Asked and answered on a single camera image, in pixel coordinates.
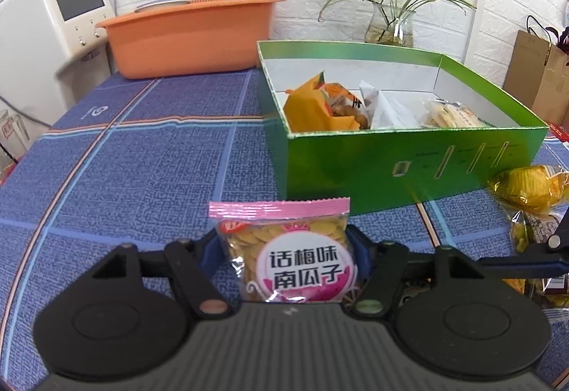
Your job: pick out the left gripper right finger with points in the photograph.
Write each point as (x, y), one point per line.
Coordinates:
(446, 311)

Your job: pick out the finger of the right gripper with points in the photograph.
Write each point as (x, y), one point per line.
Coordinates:
(538, 260)

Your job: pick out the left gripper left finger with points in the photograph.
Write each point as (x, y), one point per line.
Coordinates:
(132, 311)

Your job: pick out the yellow cake snack packet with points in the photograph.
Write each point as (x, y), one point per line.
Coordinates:
(526, 229)

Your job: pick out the yellow snack bag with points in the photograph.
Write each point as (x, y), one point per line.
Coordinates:
(534, 189)

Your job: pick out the pink pumpkin seed packet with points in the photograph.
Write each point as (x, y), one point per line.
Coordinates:
(288, 251)

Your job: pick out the nougat cracker packet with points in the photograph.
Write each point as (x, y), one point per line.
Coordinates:
(450, 115)

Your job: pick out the white foil snack packet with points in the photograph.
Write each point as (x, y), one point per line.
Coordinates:
(385, 113)

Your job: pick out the clear orange-label snack packet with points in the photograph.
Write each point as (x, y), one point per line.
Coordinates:
(344, 103)

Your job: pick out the orange snack packet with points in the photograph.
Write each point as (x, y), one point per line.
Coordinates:
(308, 110)

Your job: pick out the brown paper bag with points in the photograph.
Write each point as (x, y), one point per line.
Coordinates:
(537, 77)

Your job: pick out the green cardboard box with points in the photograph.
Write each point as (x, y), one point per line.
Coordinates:
(388, 168)

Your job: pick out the dark purple potted plant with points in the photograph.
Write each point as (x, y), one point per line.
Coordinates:
(554, 36)

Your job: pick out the white screen appliance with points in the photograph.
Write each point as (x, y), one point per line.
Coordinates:
(53, 53)

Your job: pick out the orange plastic basin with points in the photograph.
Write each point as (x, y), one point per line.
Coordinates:
(203, 36)

